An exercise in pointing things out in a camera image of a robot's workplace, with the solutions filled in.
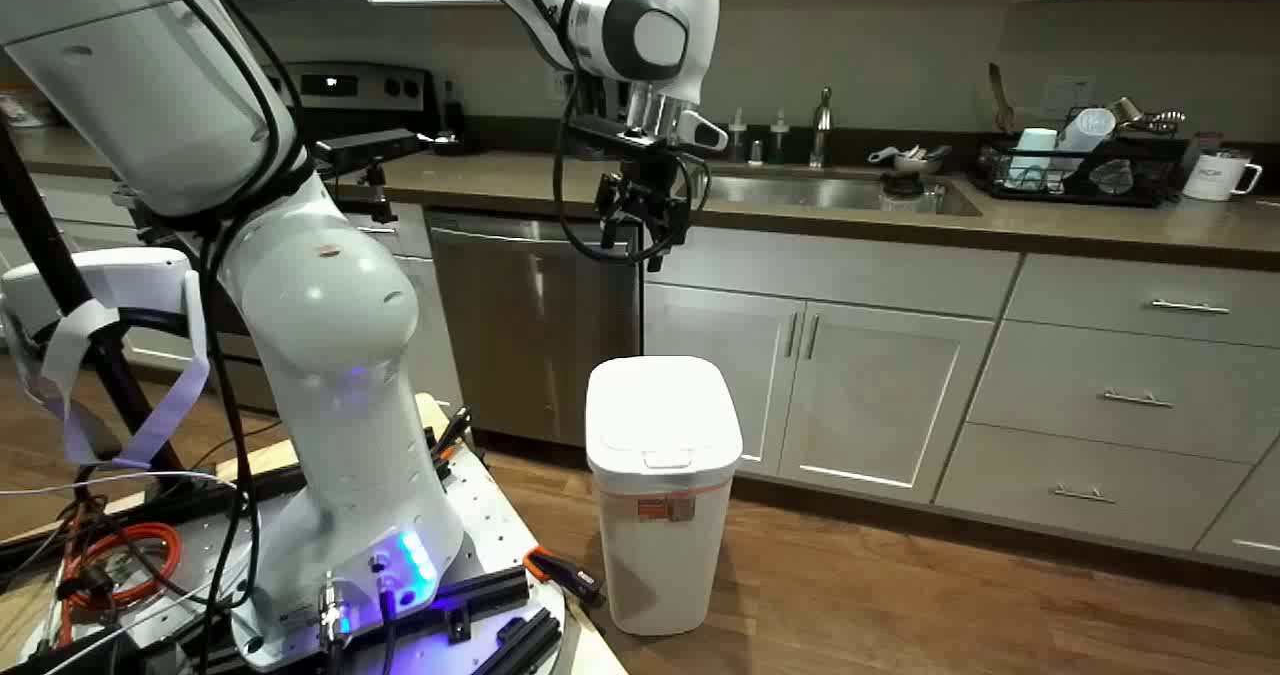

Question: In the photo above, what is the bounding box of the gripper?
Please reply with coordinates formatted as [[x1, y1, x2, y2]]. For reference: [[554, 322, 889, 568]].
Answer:
[[595, 151, 693, 274]]

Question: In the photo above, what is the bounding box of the white bin lid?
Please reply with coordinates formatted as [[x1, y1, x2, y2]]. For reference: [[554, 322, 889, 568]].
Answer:
[[585, 355, 745, 478]]

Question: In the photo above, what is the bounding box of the white trash bin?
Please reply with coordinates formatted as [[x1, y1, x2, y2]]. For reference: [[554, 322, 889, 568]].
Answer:
[[585, 355, 745, 638]]

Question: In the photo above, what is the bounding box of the cabinet door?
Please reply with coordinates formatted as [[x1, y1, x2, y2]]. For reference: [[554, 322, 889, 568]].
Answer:
[[778, 301, 995, 505], [642, 282, 807, 477]]

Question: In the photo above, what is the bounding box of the stainless steel dishwasher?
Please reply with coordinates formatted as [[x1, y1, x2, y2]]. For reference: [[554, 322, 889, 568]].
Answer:
[[424, 209, 644, 449]]

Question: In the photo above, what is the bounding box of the sink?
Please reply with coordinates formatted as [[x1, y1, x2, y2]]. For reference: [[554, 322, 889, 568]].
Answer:
[[698, 169, 983, 219]]

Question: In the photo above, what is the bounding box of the tap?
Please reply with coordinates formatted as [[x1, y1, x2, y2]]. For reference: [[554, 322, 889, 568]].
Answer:
[[807, 86, 834, 169]]

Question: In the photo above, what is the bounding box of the bowl with utensils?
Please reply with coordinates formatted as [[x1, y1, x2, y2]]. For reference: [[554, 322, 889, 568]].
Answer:
[[867, 143, 953, 175]]

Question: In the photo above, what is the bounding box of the stove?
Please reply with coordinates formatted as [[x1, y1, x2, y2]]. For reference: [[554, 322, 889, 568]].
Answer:
[[205, 60, 443, 256]]

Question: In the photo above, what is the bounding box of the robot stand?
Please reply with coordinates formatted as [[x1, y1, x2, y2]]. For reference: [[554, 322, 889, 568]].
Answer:
[[0, 392, 628, 675]]

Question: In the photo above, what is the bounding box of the orange and black clamp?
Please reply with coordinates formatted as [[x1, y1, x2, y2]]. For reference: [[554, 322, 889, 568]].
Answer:
[[524, 546, 605, 603]]

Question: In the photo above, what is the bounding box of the black dish rack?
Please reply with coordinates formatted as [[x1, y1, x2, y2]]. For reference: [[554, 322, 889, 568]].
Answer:
[[974, 103, 1199, 209]]

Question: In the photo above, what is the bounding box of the drawer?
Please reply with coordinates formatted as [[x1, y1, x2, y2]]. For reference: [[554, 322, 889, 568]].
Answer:
[[933, 422, 1253, 553], [966, 319, 1280, 466], [1004, 252, 1280, 349]]

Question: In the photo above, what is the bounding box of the white mug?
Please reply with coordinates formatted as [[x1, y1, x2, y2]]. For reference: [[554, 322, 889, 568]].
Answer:
[[1182, 150, 1264, 203]]

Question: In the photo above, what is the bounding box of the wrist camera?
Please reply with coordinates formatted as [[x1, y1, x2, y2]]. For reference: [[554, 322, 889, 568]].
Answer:
[[566, 115, 691, 162]]

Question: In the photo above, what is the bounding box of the camera on mount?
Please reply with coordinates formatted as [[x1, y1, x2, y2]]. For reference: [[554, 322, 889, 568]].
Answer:
[[314, 127, 433, 226]]

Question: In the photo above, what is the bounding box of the white headset with straps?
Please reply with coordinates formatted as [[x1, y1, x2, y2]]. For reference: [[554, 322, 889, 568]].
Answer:
[[0, 247, 213, 472]]

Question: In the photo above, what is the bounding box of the coil of orange cable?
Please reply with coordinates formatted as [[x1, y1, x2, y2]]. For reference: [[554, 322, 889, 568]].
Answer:
[[58, 521, 185, 646]]

